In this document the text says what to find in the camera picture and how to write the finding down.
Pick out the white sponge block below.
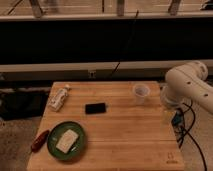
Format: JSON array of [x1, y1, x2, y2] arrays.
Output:
[[56, 129, 79, 153]]

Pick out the black eraser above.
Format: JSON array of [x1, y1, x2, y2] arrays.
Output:
[[85, 103, 106, 114]]

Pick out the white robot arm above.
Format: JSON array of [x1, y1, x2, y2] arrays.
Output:
[[160, 61, 213, 114]]

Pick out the green plate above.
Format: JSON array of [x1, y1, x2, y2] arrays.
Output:
[[47, 121, 86, 161]]

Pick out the white toy car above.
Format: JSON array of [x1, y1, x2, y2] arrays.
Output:
[[48, 84, 70, 112]]

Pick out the wooden table board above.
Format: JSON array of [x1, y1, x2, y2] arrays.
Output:
[[27, 81, 184, 171]]

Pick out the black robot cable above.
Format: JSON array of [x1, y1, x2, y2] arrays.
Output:
[[174, 101, 208, 171]]

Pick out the black hanging cable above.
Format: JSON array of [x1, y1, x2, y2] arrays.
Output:
[[108, 9, 140, 80]]

